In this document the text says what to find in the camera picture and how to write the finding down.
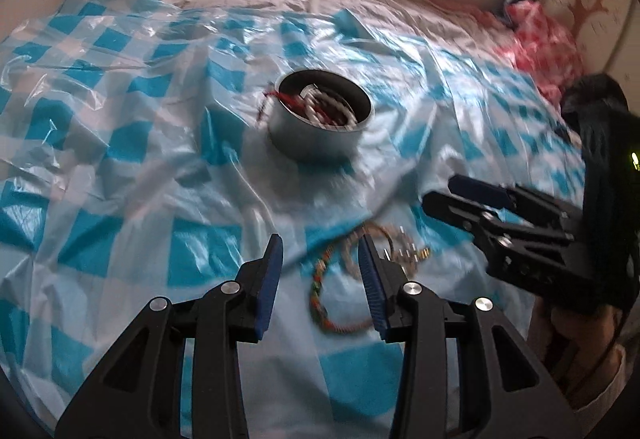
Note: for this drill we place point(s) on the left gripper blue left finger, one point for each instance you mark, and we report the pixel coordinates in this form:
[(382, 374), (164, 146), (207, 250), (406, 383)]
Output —
[(134, 391)]

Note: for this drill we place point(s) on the round silver metal tin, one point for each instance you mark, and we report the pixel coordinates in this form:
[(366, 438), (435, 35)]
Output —
[(317, 116)]

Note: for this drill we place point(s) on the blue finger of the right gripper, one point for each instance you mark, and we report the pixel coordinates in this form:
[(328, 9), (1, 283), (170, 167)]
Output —
[(480, 191), (460, 216)]

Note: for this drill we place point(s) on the person right hand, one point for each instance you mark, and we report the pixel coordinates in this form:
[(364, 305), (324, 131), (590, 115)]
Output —
[(577, 347)]

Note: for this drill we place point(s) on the pink checkered plastic sheet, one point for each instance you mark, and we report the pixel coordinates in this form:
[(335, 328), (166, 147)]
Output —
[(542, 48)]

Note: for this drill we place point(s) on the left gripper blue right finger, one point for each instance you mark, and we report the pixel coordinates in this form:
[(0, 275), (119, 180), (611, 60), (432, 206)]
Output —
[(466, 372)]

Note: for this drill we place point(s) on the blue white checkered plastic sheet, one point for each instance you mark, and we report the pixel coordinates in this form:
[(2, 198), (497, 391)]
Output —
[(135, 164)]

